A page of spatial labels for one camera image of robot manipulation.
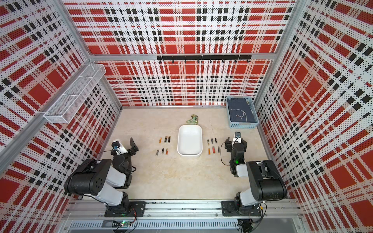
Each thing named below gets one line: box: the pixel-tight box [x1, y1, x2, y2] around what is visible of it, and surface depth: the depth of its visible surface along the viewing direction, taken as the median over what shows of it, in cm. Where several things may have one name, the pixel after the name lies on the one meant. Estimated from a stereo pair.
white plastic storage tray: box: [177, 124, 203, 157], surface depth 101 cm
